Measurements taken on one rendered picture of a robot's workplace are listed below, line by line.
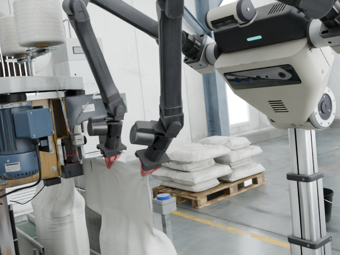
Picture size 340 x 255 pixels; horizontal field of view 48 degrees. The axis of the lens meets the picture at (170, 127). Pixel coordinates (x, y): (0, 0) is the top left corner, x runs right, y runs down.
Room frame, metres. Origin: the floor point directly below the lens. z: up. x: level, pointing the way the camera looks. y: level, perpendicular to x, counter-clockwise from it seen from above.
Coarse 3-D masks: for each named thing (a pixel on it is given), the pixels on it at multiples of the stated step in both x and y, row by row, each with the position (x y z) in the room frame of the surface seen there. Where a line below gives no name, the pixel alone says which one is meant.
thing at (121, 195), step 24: (96, 168) 1.60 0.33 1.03; (120, 168) 1.40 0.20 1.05; (96, 192) 1.61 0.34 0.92; (120, 192) 1.44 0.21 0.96; (144, 192) 1.26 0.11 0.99; (120, 216) 1.44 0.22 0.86; (144, 216) 1.27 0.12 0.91; (120, 240) 1.33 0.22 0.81; (144, 240) 1.25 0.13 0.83; (168, 240) 1.27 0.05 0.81
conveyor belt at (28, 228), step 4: (24, 220) 3.13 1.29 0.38; (16, 224) 3.04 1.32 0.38; (20, 224) 3.03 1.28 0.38; (24, 224) 3.02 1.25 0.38; (28, 224) 3.01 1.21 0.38; (32, 224) 3.00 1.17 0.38; (20, 228) 2.93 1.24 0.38; (24, 228) 2.92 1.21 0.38; (28, 228) 2.91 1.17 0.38; (32, 228) 2.90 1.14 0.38; (24, 232) 2.82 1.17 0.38; (28, 232) 2.81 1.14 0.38; (32, 232) 2.80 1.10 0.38; (36, 232) 2.79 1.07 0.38; (32, 236) 2.71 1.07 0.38; (36, 236) 2.70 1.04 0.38; (36, 240) 2.62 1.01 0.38
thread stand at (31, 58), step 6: (30, 48) 1.51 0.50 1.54; (36, 48) 1.35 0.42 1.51; (42, 48) 1.35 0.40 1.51; (48, 48) 1.36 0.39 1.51; (54, 48) 1.37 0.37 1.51; (30, 54) 1.50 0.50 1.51; (36, 54) 1.44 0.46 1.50; (42, 54) 1.40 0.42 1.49; (6, 60) 1.57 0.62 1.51; (12, 60) 1.58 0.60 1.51; (18, 60) 1.61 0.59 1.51; (24, 60) 1.56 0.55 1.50; (30, 60) 1.49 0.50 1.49; (30, 66) 1.50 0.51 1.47
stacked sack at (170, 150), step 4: (184, 144) 4.85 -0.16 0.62; (188, 144) 4.83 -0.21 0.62; (192, 144) 4.81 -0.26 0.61; (196, 144) 4.77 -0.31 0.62; (200, 144) 4.79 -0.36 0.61; (168, 148) 4.69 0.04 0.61; (172, 148) 4.63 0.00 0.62; (176, 148) 4.62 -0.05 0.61; (180, 148) 4.61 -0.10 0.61; (184, 148) 4.60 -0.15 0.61; (168, 152) 4.50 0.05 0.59; (172, 152) 4.49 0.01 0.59; (168, 156) 4.44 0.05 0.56
